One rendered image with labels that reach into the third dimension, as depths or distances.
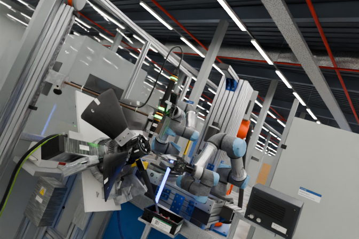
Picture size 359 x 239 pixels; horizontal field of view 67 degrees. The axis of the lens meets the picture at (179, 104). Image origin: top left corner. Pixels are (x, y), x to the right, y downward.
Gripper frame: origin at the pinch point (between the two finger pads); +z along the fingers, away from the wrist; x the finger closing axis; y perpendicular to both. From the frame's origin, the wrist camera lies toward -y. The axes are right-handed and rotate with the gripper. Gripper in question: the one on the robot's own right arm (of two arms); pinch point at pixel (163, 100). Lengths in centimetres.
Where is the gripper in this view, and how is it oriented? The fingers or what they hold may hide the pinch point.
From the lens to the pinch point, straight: 158.7
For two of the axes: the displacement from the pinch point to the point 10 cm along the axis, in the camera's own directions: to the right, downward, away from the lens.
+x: -8.8, -3.0, 3.8
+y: -3.7, 9.2, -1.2
